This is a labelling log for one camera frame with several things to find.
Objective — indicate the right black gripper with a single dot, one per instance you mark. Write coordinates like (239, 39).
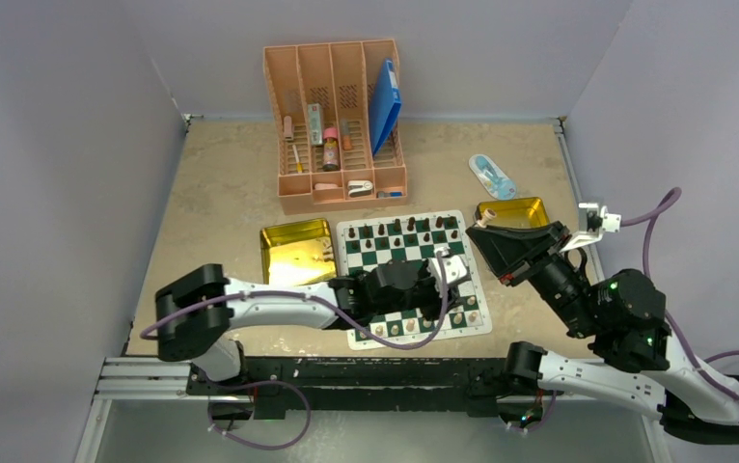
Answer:
(506, 250)

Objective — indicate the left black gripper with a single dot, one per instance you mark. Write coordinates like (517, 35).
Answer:
(434, 307)

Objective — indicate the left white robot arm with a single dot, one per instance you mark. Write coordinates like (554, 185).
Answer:
(194, 313)

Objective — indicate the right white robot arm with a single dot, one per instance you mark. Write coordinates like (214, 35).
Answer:
(645, 367)

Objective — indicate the green white chess board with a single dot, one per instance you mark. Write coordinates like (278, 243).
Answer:
(364, 244)

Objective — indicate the right gold tin tray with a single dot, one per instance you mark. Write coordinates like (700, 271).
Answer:
(522, 213)

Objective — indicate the gold tin tray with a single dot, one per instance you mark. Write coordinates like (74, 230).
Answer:
(522, 213)
(298, 253)

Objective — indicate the blue white packaged item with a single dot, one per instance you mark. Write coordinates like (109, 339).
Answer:
(493, 179)

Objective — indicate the white stapler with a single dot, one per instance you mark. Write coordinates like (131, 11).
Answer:
(359, 188)

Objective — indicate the left gold tin tray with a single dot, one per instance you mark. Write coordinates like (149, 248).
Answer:
(298, 253)

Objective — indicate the brown bottle pink cap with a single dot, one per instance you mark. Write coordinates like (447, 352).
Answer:
(331, 151)

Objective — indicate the blue folder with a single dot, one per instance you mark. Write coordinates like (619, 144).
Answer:
(384, 106)

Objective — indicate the pink desk organizer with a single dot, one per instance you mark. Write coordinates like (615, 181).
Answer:
(340, 76)

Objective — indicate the white green box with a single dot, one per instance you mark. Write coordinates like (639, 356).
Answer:
(315, 124)

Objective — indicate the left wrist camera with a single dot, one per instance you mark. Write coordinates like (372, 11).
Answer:
(449, 271)

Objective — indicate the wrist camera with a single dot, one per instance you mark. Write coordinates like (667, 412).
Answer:
(449, 271)
(594, 221)

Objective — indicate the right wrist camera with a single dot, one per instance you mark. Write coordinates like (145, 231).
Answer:
(594, 221)

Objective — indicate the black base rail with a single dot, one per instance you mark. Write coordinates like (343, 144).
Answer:
(477, 387)

